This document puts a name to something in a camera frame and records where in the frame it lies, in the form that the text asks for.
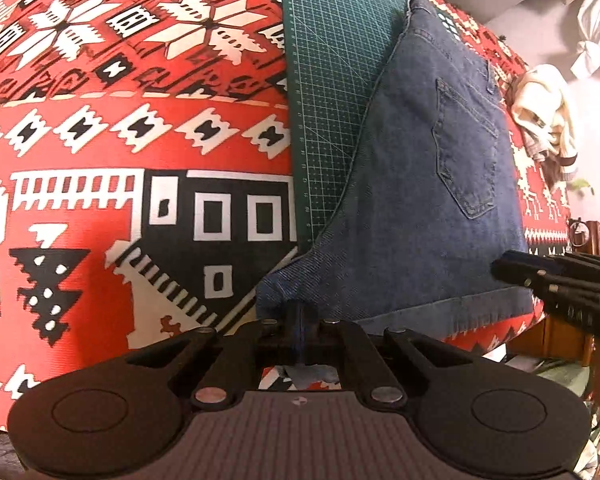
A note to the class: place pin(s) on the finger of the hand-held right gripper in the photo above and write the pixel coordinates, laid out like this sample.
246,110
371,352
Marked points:
595,262
520,267

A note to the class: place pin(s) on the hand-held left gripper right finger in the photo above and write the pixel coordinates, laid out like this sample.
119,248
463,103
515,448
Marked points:
307,335

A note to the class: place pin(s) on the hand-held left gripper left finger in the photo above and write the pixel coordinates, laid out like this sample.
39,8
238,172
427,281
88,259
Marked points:
292,335

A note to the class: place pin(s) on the blue denim shorts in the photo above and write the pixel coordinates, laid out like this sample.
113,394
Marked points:
420,200

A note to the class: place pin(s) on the cream sweater with maroon stripes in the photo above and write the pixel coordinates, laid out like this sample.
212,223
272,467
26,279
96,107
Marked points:
535,95

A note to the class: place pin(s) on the black round eyeglasses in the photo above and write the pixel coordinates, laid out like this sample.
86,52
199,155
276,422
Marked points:
577,232

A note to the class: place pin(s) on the brown wooden nightstand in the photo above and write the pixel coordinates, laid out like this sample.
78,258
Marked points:
565,340

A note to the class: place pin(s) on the green feather toy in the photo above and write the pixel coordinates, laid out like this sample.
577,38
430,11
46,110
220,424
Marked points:
582,185

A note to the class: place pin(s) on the red patterned blanket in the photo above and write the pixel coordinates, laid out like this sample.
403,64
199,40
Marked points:
130,150

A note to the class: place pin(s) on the green cutting mat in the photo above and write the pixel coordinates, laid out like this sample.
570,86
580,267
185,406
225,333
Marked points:
330,85

